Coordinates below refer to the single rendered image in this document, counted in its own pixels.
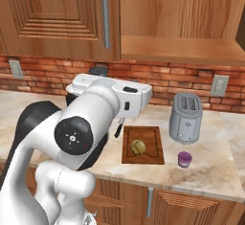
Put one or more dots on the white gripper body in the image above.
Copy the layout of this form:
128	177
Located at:
122	121

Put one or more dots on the round yellowish bread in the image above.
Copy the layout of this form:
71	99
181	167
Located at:
137	147

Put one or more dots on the brown wooden cutting board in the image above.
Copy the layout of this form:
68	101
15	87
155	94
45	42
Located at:
150	139

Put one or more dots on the wooden base cabinet door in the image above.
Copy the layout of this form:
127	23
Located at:
188	208
118	203

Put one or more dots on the silver toaster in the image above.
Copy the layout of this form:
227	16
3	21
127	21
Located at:
186	123

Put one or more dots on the purple jam jar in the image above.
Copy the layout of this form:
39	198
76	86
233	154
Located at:
184	159

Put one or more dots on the grey wall outlet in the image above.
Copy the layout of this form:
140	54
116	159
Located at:
219	85
16	69

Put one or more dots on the black appliance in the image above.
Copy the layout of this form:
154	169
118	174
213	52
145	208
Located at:
98	72

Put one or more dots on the wooden open cabinet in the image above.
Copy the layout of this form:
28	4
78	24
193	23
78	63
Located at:
178	48

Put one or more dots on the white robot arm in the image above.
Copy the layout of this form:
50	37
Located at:
38	130

